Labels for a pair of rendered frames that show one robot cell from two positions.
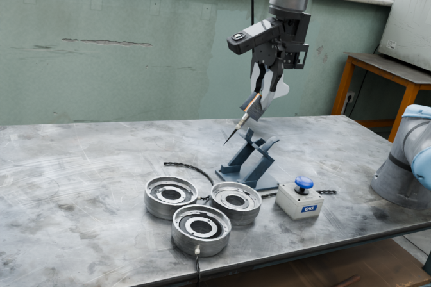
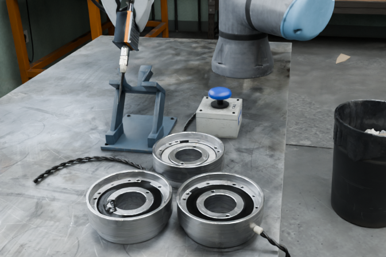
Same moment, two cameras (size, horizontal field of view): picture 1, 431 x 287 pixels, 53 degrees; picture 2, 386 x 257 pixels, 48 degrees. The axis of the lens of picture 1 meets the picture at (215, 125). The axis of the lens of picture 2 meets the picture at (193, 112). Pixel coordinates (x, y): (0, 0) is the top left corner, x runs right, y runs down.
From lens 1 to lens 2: 51 cm
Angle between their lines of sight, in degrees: 42
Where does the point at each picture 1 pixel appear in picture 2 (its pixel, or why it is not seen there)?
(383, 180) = (235, 62)
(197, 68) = not seen: outside the picture
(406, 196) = (259, 65)
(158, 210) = (149, 228)
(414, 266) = not seen: hidden behind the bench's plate
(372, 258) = not seen: hidden behind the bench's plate
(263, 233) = (243, 167)
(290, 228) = (247, 146)
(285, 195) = (211, 118)
